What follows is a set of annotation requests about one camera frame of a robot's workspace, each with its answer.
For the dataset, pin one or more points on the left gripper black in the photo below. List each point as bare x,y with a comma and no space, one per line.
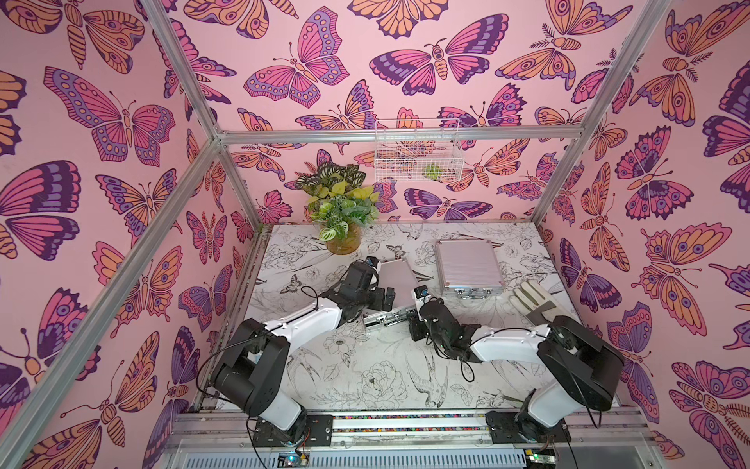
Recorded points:
379,294

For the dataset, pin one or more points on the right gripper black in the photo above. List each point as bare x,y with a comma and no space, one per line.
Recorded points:
418,324

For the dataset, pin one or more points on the silver poker case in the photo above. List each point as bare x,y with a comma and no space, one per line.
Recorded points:
468,269
398,276

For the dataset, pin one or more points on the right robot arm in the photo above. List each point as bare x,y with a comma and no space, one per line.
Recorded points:
585,369

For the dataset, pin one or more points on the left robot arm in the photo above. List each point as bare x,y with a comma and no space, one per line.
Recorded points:
250,370

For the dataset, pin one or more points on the potted green plant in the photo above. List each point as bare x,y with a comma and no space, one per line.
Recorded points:
340,204

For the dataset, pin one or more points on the green ball in basket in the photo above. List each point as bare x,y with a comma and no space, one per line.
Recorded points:
433,172

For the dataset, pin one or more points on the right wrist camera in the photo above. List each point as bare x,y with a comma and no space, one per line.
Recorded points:
421,297

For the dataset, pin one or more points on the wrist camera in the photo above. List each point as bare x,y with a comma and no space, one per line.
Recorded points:
421,297
374,263

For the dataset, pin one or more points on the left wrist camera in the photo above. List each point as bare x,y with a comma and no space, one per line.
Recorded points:
374,263

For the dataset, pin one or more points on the white wire basket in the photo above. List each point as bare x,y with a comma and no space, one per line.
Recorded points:
401,154

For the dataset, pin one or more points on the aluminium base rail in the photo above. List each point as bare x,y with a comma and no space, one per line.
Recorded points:
414,439

